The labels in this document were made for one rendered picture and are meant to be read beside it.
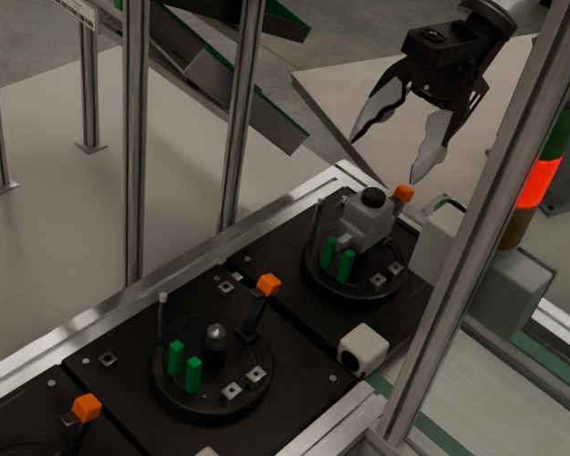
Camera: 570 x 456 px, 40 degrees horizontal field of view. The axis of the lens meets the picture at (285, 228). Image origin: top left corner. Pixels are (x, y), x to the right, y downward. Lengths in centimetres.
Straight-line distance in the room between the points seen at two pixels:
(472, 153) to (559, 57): 95
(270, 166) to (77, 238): 36
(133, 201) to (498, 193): 47
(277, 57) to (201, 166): 200
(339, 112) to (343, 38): 202
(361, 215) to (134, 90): 31
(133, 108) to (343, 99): 76
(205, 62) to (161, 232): 34
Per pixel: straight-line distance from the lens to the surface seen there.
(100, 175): 131
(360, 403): 93
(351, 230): 97
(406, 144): 148
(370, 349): 94
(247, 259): 103
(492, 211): 65
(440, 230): 73
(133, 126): 87
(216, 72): 99
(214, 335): 85
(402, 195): 103
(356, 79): 163
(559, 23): 57
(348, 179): 120
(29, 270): 116
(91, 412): 76
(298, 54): 335
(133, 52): 82
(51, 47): 326
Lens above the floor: 171
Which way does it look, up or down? 43 degrees down
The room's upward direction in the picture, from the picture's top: 11 degrees clockwise
